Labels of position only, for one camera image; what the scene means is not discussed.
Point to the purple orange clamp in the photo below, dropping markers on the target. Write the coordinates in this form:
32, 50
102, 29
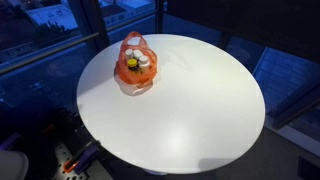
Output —
80, 161

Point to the white cap bottle middle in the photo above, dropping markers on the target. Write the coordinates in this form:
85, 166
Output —
137, 54

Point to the brown bottle yellow cap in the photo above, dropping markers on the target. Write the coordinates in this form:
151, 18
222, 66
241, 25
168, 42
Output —
133, 65

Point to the white cap bottle left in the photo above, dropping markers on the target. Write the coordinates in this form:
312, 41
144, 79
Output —
129, 54

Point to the orange plastic bag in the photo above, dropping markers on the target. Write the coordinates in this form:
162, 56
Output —
135, 41

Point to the white cap bottle right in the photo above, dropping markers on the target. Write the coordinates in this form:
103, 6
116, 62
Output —
144, 64

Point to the white cap bottle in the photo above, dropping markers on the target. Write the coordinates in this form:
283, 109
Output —
129, 54
144, 64
137, 54

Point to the round white table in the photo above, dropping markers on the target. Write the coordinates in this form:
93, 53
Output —
203, 110

